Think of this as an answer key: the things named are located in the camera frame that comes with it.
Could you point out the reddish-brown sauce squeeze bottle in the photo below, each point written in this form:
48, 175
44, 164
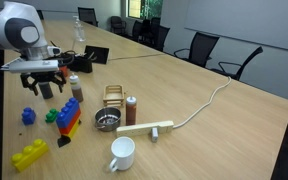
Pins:
131, 111

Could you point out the blue four-stud toy brick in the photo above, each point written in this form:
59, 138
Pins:
67, 113

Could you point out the clear hand sanitizer bottle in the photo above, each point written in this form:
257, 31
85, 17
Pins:
79, 31

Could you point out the small metal pot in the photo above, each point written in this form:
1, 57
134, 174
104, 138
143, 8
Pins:
108, 119

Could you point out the white wall whiteboard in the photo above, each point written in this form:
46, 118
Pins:
250, 20

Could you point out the green two-stud toy brick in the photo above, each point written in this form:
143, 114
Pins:
51, 115

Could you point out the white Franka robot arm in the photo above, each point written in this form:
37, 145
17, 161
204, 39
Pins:
14, 30

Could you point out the yellow three-stud toy brick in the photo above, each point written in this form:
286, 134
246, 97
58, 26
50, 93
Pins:
30, 155

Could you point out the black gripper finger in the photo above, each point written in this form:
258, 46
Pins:
60, 81
29, 85

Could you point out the brown sauce squeeze bottle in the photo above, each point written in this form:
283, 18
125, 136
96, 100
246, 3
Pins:
76, 88

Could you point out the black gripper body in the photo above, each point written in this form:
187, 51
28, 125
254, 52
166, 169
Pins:
43, 76

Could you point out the blue two-stud toy brick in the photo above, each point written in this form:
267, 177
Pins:
28, 116

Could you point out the orange red object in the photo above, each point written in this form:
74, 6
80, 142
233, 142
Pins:
63, 71

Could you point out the small black tape piece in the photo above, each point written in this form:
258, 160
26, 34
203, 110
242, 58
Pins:
80, 123

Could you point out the black organizer box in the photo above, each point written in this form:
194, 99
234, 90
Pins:
80, 65

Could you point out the black office chair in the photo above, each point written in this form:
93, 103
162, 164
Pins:
136, 30
150, 31
200, 46
240, 66
162, 36
118, 24
87, 15

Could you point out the large black tape piece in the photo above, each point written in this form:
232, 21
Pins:
63, 141

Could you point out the small wooden crate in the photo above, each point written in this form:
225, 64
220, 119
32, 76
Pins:
114, 96

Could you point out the black flat panel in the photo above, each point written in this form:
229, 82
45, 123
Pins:
97, 54

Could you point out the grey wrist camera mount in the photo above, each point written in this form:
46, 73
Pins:
30, 65

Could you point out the yellow four-stud toy brick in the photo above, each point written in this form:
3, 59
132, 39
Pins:
74, 131

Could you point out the white ceramic mug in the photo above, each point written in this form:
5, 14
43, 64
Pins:
122, 153

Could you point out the red toy brick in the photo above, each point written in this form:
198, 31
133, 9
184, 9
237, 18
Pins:
71, 123

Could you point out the white plug adapter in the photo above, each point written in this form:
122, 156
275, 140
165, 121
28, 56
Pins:
154, 134

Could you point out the window with green view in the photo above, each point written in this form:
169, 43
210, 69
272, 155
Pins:
147, 8

